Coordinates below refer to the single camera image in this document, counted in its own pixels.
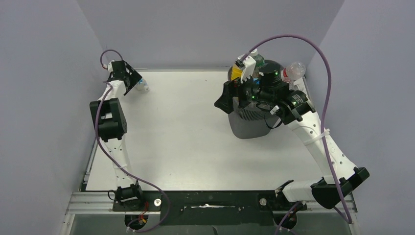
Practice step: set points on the green tinted bottle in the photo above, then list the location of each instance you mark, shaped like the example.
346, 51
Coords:
259, 59

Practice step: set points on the clear crushed bottle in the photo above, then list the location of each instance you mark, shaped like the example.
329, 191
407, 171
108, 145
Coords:
293, 72

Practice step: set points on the grey mesh waste bin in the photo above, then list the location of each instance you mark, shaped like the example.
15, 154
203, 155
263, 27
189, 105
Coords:
250, 122

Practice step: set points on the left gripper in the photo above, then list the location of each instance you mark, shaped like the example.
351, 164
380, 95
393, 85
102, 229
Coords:
135, 78

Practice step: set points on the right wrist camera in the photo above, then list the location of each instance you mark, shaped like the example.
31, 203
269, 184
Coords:
247, 66

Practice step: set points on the aluminium frame rail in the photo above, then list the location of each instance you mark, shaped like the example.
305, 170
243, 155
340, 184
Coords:
91, 212

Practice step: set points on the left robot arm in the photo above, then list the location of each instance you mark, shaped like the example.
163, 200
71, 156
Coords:
110, 127

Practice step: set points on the yellow juice bottle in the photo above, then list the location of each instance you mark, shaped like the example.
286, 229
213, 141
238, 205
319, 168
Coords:
236, 72

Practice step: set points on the clear bottle white blue label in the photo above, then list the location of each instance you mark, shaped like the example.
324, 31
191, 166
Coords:
142, 86

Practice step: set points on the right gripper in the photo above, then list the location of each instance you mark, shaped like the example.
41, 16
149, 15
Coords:
231, 89

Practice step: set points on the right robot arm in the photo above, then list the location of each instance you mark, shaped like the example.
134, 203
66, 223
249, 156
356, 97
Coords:
340, 176

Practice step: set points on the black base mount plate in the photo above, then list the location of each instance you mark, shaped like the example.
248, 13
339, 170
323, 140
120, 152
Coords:
262, 207

